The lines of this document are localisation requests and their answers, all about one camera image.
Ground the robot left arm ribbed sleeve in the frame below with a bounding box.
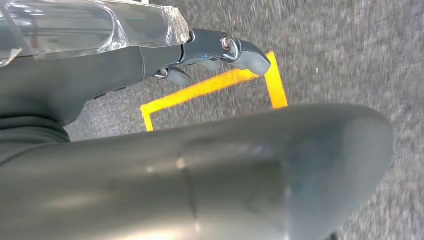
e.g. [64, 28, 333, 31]
[0, 114, 71, 165]

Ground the yellow floor tape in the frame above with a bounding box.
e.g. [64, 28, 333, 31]
[140, 50, 289, 133]

